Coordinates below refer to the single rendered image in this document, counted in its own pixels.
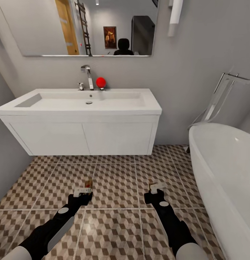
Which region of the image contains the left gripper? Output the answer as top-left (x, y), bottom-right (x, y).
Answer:
top-left (68, 192), bottom-right (93, 210)

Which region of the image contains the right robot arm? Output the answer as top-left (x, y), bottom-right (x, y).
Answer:
top-left (144, 183), bottom-right (209, 260)

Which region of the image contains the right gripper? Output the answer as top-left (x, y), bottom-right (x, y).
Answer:
top-left (144, 190), bottom-right (164, 205)

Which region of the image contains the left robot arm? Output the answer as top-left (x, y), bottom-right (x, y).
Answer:
top-left (1, 187), bottom-right (93, 260)

